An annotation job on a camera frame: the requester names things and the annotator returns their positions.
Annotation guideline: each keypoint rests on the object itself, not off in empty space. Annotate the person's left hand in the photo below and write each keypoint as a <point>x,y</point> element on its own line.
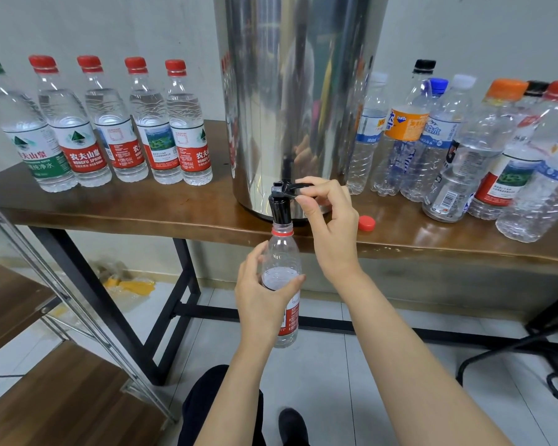
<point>265,316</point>

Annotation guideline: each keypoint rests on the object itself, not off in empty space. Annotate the person's right hand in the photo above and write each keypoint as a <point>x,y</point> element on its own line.
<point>339,237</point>

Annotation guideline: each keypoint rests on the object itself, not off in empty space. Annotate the red bottle cap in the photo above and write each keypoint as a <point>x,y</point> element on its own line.
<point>366,223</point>

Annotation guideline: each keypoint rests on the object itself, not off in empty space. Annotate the cluster of plastic bottles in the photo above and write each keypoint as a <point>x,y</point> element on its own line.
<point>465,153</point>

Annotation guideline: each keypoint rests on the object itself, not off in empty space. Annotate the stainless steel water dispenser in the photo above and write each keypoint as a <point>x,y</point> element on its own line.
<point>298,88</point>

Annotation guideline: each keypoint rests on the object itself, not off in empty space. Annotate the green red label plastic bottle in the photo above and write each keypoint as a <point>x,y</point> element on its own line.
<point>156,134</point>

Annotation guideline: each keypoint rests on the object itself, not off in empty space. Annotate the wooden metal shelf rack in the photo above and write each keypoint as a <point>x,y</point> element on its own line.
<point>9,311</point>

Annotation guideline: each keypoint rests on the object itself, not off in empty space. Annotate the green label plastic water bottle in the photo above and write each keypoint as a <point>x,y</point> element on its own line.
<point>23,134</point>

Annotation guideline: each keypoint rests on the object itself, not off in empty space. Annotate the person's left forearm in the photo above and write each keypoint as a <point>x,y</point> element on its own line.
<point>242,399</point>

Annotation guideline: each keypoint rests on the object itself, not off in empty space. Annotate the person's right forearm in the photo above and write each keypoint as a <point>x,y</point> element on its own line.
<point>418,371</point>

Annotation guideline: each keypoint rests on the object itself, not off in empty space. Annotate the person's black trouser leg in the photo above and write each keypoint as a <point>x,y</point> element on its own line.
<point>209,409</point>

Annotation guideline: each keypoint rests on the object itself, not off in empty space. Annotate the person's black shoe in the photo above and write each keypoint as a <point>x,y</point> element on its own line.
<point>293,427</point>

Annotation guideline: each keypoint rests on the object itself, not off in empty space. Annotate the yellow debris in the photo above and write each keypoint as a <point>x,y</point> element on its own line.
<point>130,285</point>

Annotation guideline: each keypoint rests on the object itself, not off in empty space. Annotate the black metal table frame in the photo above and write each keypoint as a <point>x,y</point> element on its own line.
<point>205,313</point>

